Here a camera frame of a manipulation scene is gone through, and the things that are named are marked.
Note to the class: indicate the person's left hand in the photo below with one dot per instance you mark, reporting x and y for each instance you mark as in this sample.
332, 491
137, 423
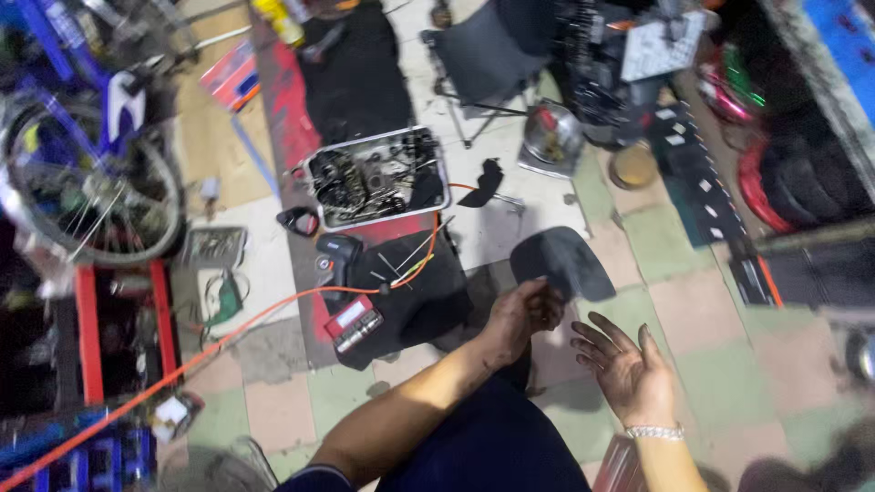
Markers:
516, 321

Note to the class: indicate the person's right hand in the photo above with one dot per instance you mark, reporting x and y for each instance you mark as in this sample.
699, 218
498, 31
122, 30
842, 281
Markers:
632, 382

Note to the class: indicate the person's left fingers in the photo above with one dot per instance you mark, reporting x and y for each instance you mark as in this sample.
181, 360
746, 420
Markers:
550, 304

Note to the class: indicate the black plastic cover panel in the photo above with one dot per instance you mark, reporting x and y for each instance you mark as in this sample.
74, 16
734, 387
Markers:
564, 263

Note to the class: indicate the black work cloth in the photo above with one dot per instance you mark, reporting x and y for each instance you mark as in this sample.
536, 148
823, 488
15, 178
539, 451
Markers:
424, 300

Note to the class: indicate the small black plastic piece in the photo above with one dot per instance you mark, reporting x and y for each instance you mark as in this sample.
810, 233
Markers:
484, 183

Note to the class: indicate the thin metal rod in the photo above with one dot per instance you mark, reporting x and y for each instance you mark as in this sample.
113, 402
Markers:
424, 246

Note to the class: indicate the person's dark trousers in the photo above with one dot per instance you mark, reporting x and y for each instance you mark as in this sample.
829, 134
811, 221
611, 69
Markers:
478, 444

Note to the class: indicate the round tan tin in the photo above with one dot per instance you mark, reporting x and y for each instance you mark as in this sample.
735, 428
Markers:
634, 166

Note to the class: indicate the steel bowl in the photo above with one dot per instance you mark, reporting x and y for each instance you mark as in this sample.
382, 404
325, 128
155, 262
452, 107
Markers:
552, 133

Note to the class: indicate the long black tool case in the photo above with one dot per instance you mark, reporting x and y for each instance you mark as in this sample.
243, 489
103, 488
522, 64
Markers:
711, 198

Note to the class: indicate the red socket set case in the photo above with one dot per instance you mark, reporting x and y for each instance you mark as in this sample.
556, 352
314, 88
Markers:
353, 324

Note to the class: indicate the black power drill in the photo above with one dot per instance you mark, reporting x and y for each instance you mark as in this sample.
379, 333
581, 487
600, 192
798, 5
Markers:
340, 259

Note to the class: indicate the metal tray of engine parts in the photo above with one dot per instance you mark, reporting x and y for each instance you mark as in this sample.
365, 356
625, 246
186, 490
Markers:
376, 177

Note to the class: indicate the black engine block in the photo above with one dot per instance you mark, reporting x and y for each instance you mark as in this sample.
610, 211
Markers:
601, 68

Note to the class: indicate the black folding chair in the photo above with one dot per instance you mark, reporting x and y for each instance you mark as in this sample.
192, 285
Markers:
489, 58

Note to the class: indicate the black and red part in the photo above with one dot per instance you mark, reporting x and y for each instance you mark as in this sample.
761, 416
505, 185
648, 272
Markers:
299, 221

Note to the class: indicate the rack of tyres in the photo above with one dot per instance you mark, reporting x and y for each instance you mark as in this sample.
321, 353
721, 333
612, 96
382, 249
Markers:
786, 136

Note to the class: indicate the large black cloth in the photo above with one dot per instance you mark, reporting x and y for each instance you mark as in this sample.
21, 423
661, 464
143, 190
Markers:
355, 75

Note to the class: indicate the red and black floor mat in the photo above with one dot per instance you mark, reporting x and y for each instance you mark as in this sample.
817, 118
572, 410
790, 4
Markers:
290, 116

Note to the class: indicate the green power tool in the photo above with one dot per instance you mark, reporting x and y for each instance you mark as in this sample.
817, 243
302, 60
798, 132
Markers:
228, 300

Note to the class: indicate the grey tray of tools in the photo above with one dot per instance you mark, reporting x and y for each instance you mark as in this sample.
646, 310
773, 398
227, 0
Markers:
214, 247

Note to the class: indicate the brown cardboard sheet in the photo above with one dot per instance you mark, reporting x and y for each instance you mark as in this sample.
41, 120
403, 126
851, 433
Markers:
205, 150

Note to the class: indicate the yellow spray can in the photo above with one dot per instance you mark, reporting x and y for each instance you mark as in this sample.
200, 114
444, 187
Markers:
280, 20

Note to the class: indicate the red and orange box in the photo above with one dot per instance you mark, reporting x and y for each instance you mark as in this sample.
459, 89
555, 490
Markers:
232, 75

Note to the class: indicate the small white box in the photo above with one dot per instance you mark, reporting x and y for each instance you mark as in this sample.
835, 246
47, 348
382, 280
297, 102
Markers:
171, 413

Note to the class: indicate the red metal stand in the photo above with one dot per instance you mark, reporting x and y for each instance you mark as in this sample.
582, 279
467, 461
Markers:
89, 328

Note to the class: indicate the blue crate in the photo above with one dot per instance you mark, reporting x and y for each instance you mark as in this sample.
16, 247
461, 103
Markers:
82, 458

